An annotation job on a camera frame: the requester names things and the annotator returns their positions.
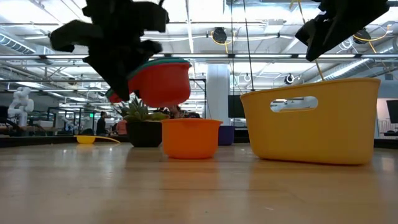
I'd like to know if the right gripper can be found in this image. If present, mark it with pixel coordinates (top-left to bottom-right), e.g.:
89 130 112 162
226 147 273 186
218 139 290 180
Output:
294 0 391 62

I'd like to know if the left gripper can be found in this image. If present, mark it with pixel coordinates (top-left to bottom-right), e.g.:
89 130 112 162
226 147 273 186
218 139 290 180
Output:
49 0 170 102

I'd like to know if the green measuring cup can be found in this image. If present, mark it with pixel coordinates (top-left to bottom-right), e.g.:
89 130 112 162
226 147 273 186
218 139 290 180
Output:
105 57 192 98

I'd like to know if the red measuring cup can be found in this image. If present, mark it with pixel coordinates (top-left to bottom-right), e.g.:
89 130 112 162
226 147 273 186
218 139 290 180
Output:
107 62 192 108

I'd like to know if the yellow measuring cup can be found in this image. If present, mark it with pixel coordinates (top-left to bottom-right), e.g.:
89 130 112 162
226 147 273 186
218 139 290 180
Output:
73 134 121 145

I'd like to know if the yellow plastic basket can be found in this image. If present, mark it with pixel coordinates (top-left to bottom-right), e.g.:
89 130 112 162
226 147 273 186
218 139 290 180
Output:
239 77 381 166

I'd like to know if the orange measuring cup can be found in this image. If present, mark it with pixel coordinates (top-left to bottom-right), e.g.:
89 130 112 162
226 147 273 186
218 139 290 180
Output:
160 118 223 160

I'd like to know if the dark blue measuring cup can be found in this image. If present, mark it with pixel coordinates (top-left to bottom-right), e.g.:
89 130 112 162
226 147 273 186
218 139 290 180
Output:
217 125 236 146

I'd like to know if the person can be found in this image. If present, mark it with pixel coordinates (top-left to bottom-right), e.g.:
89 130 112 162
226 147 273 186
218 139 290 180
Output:
96 111 108 136
161 105 201 119

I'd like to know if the succulent plant in black pot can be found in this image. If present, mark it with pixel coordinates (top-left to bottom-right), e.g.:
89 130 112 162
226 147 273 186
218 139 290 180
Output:
116 96 170 148

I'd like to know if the black monitor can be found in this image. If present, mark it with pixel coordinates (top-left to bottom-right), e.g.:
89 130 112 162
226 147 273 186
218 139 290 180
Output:
228 95 246 118
386 99 398 124

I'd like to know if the white round pillar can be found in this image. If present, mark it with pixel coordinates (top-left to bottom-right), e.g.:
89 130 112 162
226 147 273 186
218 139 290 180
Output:
206 64 231 127

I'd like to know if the yellow hanging cable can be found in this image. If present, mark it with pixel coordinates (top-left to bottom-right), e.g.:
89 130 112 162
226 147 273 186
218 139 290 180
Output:
289 0 326 82

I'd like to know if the black hanging cable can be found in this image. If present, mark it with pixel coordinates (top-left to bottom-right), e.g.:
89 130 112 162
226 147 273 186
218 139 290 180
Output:
243 0 255 91

